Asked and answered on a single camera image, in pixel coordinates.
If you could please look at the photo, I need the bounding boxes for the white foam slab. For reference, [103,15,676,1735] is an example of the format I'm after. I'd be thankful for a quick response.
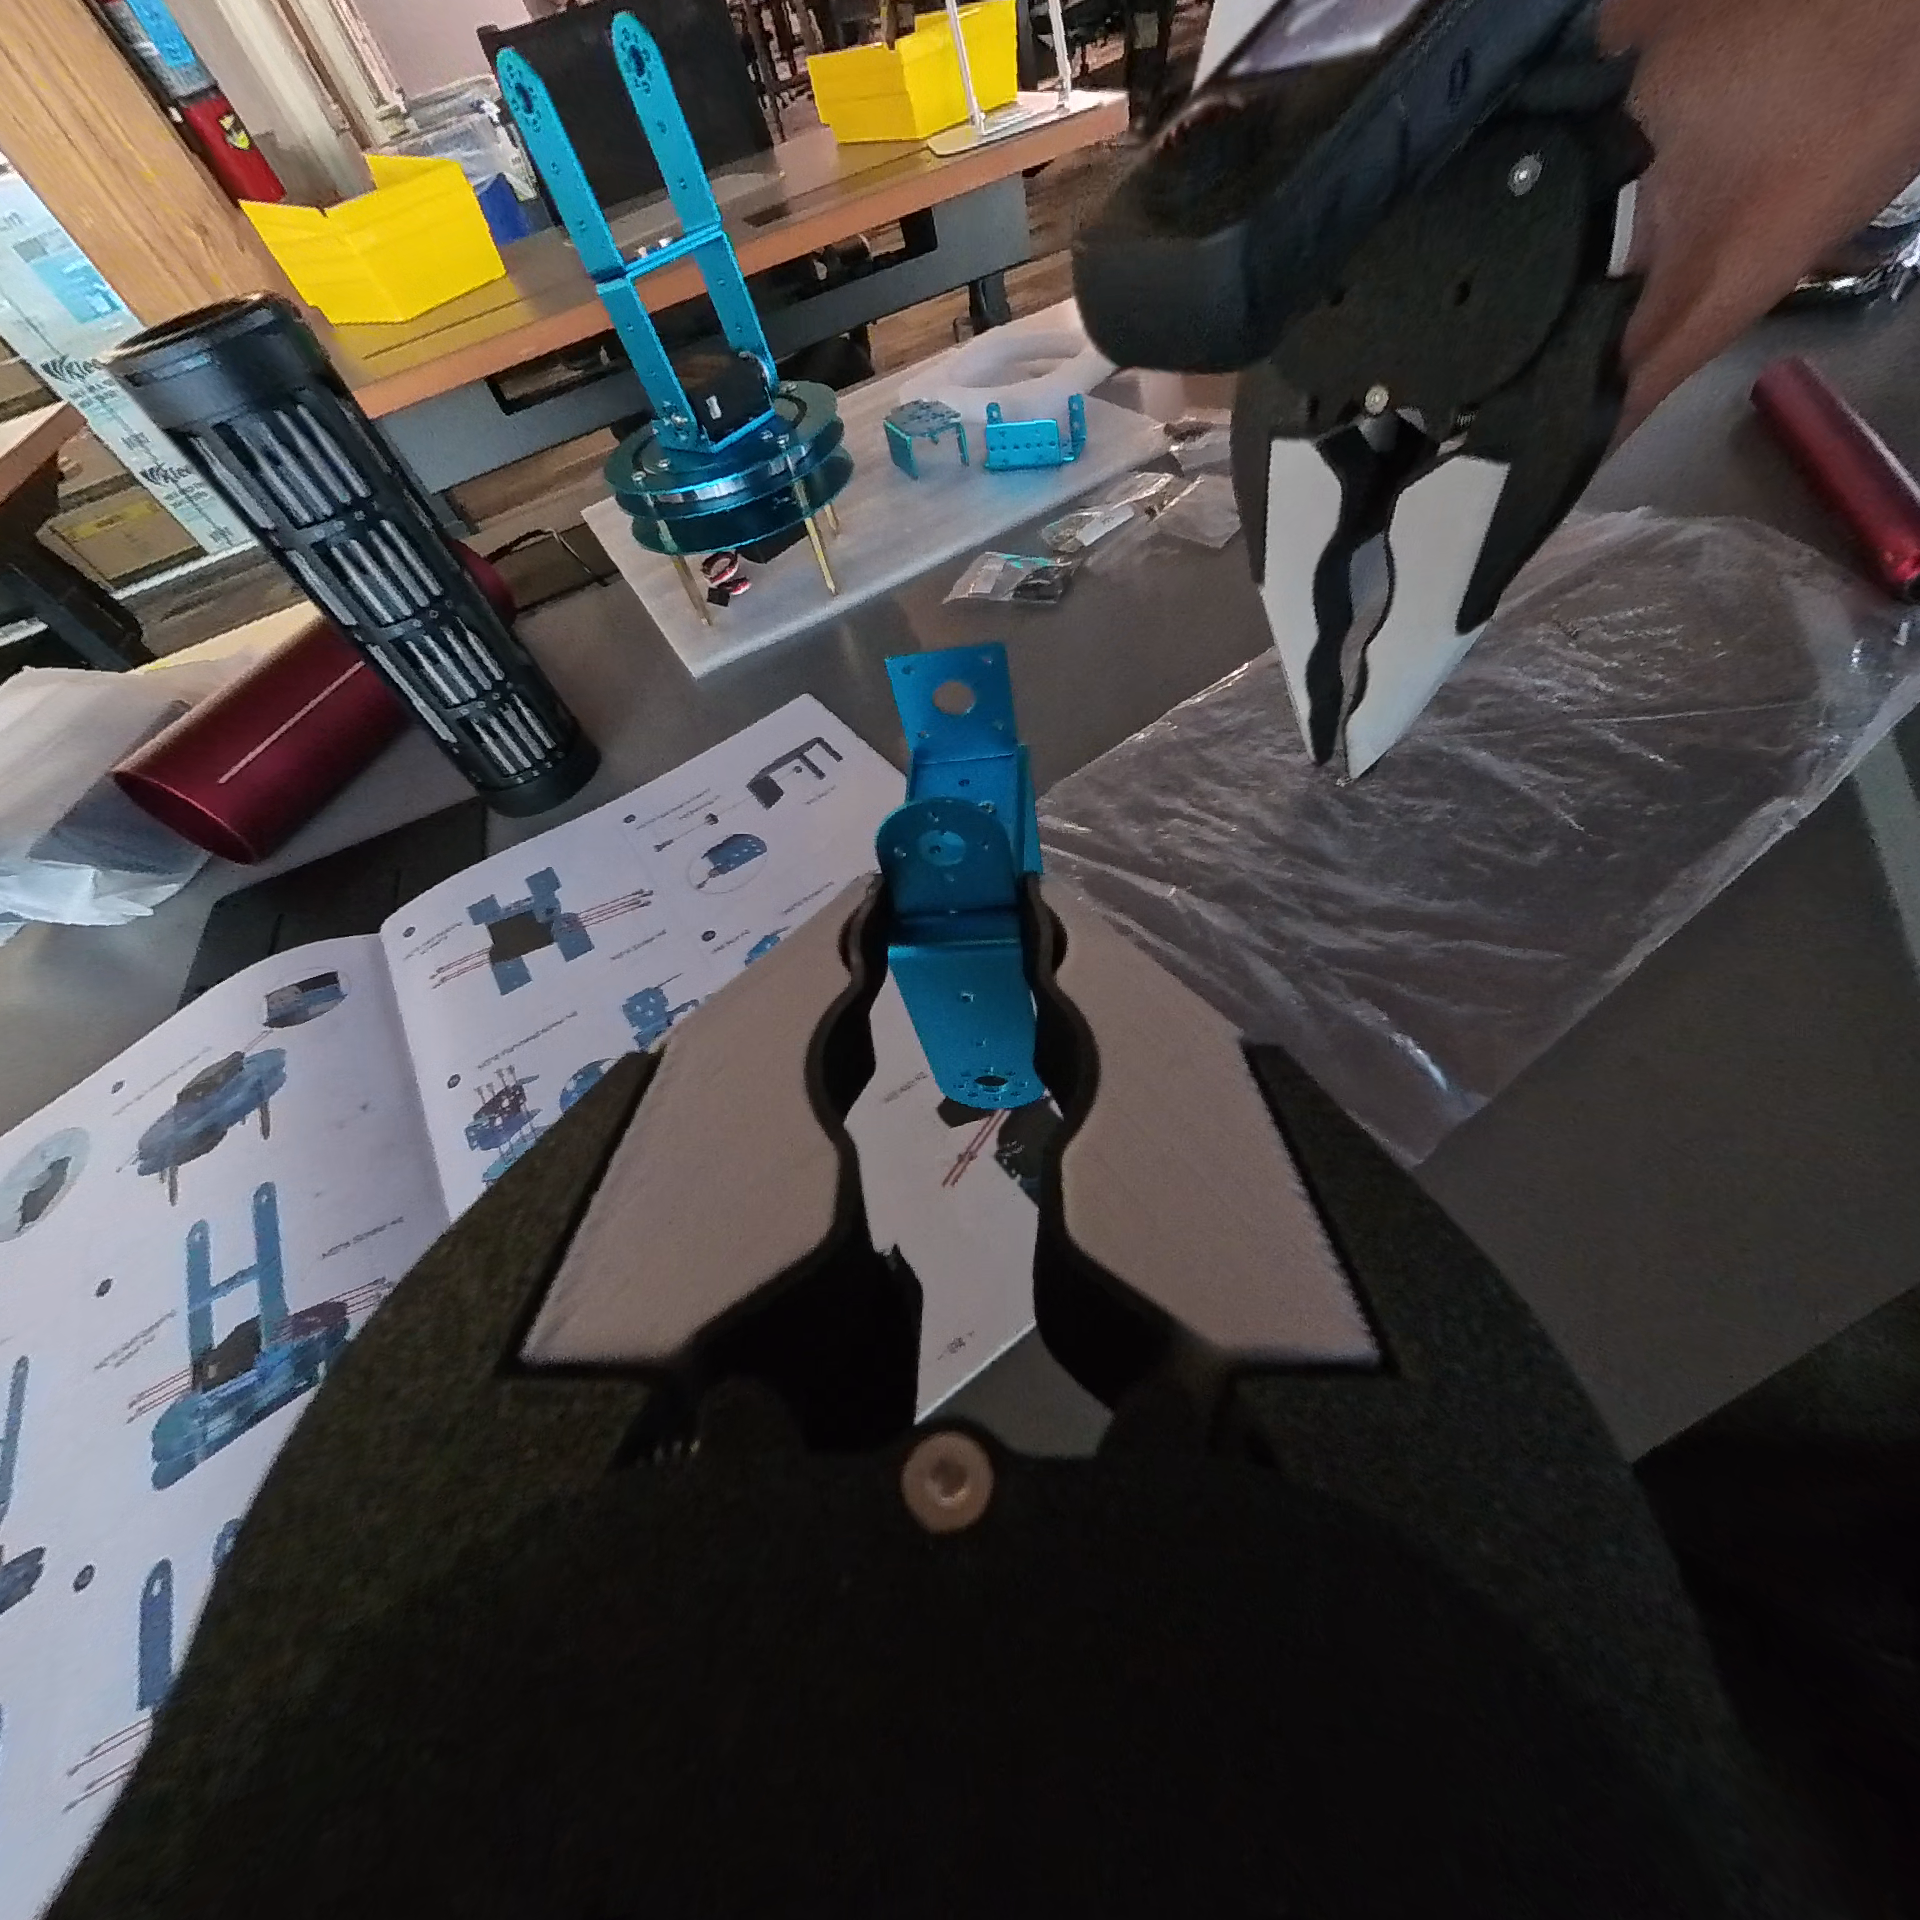
[583,362,1172,676]

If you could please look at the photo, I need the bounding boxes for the white foam packing piece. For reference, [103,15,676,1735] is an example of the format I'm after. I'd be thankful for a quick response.
[936,329,1142,406]

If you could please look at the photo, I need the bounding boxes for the black cylindrical bit holder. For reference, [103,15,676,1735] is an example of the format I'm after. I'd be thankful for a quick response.
[107,293,603,818]

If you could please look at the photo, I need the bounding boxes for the slim red metal cylinder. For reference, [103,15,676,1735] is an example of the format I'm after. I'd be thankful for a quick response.
[1751,360,1920,603]

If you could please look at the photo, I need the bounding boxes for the person's right hand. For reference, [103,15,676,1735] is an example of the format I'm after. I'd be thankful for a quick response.
[1596,0,1920,437]

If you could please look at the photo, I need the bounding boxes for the person's dark clothing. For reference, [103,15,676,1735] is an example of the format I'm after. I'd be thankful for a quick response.
[1635,1322,1920,1920]

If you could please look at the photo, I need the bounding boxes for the white wire stand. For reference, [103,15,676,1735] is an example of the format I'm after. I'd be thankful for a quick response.
[916,0,1112,159]

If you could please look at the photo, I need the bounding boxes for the assembly instruction manual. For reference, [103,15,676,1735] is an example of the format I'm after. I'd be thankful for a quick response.
[0,694,1051,1908]

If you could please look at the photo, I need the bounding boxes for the blue perforated plate bracket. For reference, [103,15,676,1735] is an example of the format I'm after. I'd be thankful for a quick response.
[981,394,1091,473]

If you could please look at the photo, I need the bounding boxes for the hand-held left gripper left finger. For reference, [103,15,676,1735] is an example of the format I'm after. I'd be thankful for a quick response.
[517,877,901,1374]

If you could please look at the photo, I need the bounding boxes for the grey desk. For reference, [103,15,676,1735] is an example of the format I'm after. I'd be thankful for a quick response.
[0,321,1920,1480]

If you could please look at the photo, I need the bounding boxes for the wooden workbench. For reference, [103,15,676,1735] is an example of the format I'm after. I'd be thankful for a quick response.
[322,91,1135,452]

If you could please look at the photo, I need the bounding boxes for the white crumpled plastic sheet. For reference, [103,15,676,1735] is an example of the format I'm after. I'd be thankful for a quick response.
[0,662,227,946]

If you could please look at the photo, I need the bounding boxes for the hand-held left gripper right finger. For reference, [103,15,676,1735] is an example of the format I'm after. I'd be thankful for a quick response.
[1028,877,1382,1366]

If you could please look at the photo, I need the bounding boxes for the red fire extinguisher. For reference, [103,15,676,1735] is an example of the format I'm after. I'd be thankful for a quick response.
[172,83,287,204]

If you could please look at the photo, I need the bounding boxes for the large red striped tube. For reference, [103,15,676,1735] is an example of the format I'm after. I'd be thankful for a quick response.
[112,541,519,869]

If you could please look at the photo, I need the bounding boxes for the small teal metal bracket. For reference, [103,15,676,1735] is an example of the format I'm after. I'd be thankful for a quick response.
[884,397,974,479]

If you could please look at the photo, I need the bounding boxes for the clear plastic bag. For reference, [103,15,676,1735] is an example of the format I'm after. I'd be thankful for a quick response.
[1035,503,1920,1164]

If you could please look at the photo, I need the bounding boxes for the scattered small parts bags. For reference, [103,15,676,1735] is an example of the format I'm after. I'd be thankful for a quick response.
[942,421,1247,611]

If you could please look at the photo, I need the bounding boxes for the blue metal bracket assembly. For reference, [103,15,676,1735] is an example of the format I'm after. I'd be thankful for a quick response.
[876,643,1051,1122]

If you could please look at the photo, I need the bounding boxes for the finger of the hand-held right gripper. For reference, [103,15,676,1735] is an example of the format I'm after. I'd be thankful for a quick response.
[1265,433,1362,769]
[1339,454,1512,786]

